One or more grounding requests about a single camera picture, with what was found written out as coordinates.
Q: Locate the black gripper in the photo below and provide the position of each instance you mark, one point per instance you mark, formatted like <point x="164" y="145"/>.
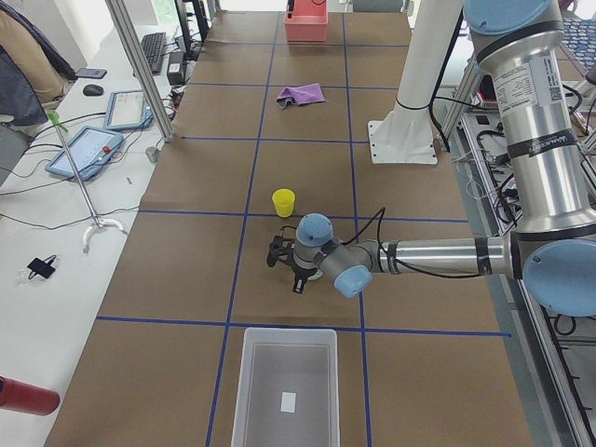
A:
<point x="300" y="271"/>

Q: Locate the green bowl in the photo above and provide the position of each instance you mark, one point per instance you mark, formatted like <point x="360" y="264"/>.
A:
<point x="316" y="276"/>

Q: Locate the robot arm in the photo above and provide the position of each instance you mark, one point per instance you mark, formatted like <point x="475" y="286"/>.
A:
<point x="552" y="248"/>

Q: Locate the yellow plastic cup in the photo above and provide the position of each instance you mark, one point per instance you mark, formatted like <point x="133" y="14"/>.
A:
<point x="284" y="201"/>

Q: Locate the white translucent bin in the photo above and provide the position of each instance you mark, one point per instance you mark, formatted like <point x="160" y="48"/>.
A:
<point x="287" y="392"/>

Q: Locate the purple grey cloth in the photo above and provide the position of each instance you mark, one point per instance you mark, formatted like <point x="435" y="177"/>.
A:
<point x="300" y="95"/>

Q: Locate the small metal cylinder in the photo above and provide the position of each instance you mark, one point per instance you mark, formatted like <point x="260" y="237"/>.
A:
<point x="152" y="154"/>

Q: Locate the far teach pendant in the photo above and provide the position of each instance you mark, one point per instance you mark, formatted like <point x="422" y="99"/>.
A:
<point x="127" y="110"/>

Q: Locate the teach pendant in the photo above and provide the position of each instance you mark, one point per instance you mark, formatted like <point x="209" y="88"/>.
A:
<point x="127" y="110"/>
<point x="91" y="149"/>

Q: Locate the near teach pendant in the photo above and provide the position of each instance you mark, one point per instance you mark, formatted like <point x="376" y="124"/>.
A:
<point x="91" y="149"/>

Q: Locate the black power adapter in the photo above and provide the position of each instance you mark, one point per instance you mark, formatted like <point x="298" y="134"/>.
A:
<point x="176" y="71"/>

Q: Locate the pink plastic bin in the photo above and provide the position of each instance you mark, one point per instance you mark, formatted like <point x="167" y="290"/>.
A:
<point x="306" y="21"/>

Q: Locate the small black device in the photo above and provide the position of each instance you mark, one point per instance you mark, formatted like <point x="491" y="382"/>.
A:
<point x="43" y="268"/>

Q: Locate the black keyboard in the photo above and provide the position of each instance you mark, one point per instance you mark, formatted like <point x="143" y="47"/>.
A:
<point x="153" y="49"/>

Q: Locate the black computer mouse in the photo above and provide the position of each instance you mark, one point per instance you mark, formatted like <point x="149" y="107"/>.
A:
<point x="92" y="90"/>

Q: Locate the grabber stick green tip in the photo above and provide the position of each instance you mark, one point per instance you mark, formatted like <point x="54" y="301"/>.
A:
<point x="99" y="224"/>

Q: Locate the black smartphone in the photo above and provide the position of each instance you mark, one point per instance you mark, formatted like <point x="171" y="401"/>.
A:
<point x="90" y="73"/>

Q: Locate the red bottle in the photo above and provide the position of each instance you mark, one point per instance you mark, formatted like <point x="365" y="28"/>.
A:
<point x="21" y="397"/>

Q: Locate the person at desk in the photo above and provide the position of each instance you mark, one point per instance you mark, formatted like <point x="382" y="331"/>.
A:
<point x="35" y="78"/>

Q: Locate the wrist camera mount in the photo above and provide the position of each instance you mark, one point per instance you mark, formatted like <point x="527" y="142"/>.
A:
<point x="280" y="250"/>

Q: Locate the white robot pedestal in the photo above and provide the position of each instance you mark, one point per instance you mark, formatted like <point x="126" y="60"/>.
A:
<point x="405" y="136"/>

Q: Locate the aluminium frame post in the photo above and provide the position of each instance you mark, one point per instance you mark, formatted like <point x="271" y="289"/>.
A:
<point x="133" y="49"/>

